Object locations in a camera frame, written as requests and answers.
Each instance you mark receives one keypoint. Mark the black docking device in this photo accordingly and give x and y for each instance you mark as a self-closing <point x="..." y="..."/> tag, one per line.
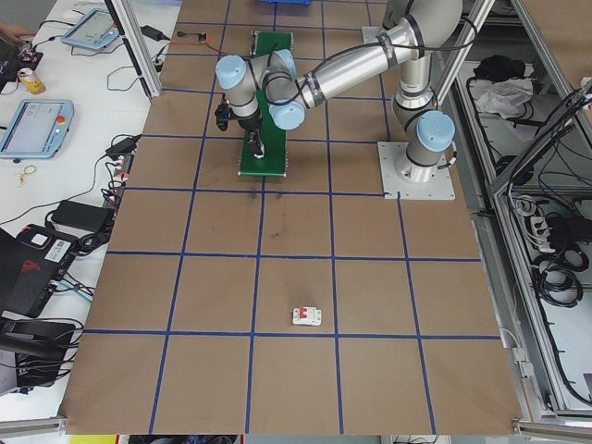
<point x="32" y="342"/>

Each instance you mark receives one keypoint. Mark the black cloth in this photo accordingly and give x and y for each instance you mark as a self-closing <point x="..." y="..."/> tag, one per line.
<point x="499" y="67"/>

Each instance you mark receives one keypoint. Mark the bystander bare hand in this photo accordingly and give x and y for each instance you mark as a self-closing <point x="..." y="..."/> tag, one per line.
<point x="14" y="31"/>

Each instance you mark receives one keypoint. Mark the small controller circuit board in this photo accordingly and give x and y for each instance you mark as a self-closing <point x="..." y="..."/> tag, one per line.
<point x="201" y="36"/>

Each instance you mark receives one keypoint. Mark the white multi-socket strip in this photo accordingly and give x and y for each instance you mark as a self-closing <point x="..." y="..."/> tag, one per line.
<point x="538" y="229"/>

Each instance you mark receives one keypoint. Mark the white red circuit breaker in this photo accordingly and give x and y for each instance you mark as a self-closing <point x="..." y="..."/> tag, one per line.
<point x="306" y="316"/>

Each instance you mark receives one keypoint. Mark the aluminium profile post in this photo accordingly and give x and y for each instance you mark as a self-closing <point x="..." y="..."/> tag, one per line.
<point x="139" y="55"/>

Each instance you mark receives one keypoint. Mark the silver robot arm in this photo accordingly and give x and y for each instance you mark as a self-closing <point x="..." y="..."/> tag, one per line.
<point x="351" y="69"/>

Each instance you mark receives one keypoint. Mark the V-shaped metal bar frame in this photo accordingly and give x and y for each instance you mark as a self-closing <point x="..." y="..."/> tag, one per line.
<point x="522" y="277"/>

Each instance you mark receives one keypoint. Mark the small black power adapter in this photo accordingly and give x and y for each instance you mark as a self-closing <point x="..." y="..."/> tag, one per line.
<point x="152" y="31"/>

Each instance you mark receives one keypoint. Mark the black power brick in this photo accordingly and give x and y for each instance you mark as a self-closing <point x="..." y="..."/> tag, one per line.
<point x="81" y="214"/>

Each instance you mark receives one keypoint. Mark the blue grey teach pendant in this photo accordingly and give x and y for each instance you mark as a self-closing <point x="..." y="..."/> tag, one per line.
<point x="34" y="127"/>
<point x="90" y="28"/>

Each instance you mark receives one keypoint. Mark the aluminium profile bar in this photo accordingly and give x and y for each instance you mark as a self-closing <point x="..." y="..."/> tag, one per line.
<point x="32" y="426"/>
<point x="555" y="427"/>

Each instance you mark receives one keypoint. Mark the green belt conveyor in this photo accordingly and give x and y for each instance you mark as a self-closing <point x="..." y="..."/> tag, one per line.
<point x="273" y="162"/>

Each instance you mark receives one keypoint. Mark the black plug adapter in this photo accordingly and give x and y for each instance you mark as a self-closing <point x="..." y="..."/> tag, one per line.
<point x="121" y="144"/>

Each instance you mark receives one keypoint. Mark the black power supply box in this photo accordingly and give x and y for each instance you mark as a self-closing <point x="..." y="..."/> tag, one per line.
<point x="566" y="226"/>

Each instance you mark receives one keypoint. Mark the blue plastic bin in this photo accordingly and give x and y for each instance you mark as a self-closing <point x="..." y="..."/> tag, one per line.
<point x="284" y="2"/>

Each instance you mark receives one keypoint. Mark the yellow drink can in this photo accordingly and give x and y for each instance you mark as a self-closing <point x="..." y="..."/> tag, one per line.
<point x="32" y="81"/>

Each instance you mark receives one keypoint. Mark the white cloth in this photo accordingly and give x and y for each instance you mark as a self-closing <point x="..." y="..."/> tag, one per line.
<point x="504" y="99"/>

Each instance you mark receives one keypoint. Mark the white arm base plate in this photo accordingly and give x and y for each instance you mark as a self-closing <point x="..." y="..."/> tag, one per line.
<point x="437" y="187"/>

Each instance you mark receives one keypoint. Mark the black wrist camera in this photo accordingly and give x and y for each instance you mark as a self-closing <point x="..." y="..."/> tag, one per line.
<point x="223" y="115"/>

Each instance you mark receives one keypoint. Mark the black laptop red logo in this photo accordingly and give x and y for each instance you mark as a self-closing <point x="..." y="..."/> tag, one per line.
<point x="28" y="268"/>

